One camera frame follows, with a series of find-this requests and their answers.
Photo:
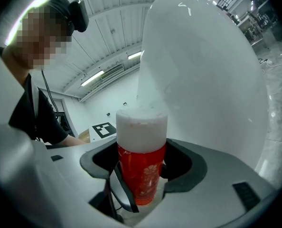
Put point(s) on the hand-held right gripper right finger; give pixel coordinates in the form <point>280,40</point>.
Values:
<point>214,198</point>

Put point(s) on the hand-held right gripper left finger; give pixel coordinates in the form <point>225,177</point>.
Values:
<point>36,186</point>

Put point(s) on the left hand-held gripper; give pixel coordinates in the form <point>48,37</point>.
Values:
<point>105,130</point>

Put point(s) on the red bottle with white cap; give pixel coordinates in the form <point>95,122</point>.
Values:
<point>141,132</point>

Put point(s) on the white bathtub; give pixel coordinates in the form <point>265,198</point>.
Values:
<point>202,79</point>

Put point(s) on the person's left forearm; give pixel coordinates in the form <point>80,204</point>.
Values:
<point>74,141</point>

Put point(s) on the person's black-clad body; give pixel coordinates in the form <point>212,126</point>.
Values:
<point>29,113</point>

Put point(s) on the ceiling tube light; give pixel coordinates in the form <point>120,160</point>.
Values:
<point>134,55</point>
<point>92,78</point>

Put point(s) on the ceiling air vent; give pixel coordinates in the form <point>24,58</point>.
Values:
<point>112,71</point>

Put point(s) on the white power strip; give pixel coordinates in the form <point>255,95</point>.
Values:
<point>266,62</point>

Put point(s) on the person's head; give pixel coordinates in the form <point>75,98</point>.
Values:
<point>36,39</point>

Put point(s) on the black head-worn camera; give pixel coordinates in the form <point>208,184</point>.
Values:
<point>80,14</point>

